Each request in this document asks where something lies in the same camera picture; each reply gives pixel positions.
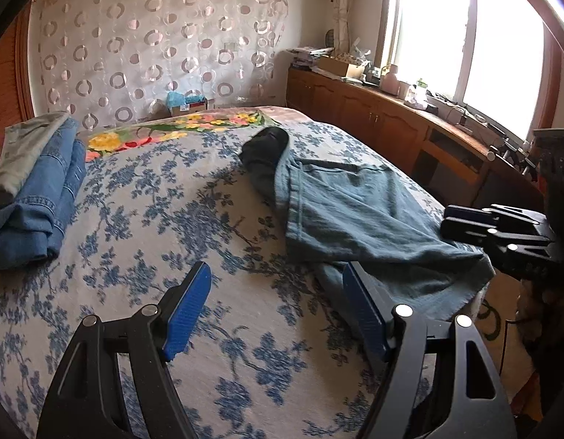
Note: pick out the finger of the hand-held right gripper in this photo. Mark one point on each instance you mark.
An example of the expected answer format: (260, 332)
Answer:
(483, 235)
(487, 213)

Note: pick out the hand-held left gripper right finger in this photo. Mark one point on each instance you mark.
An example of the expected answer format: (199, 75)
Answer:
(362, 311)

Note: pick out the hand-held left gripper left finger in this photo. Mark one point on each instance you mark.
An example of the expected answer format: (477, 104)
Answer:
(188, 304)

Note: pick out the teal grey pants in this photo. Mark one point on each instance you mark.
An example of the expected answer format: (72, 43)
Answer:
(355, 210)

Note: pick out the person's right forearm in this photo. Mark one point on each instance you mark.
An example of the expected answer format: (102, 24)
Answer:
(554, 338)

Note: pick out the folded grey green pants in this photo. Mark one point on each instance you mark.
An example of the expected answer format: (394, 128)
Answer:
(21, 155)

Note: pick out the bed with blue floral cover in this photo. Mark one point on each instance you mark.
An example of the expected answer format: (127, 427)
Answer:
(172, 219)

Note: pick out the wooden cabinet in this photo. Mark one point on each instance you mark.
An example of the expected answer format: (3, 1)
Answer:
(364, 109)

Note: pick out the white bottle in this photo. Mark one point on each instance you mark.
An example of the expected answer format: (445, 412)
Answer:
(389, 77)

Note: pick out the black cloth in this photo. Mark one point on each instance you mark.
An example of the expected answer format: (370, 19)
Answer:
(263, 146)

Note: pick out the colourful flower blanket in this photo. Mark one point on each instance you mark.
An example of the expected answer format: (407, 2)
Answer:
(172, 128)

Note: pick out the folded blue jeans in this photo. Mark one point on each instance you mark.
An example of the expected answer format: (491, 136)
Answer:
(39, 201)

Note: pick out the window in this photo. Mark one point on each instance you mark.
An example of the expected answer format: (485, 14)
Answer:
(451, 32)

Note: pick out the small box with blue bag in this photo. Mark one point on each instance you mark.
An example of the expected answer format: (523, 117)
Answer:
(186, 103)

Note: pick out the cardboard box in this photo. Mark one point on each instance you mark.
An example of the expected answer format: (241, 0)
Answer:
(341, 66)

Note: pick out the stack of papers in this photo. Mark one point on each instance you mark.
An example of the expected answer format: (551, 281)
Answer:
(309, 57)

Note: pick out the beige window curtain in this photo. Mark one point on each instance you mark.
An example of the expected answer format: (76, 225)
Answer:
(340, 4)

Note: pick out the circle patterned curtain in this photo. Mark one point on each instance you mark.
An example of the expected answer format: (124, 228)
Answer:
(163, 41)

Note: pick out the wooden headboard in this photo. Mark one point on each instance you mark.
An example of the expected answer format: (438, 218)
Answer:
(10, 77)

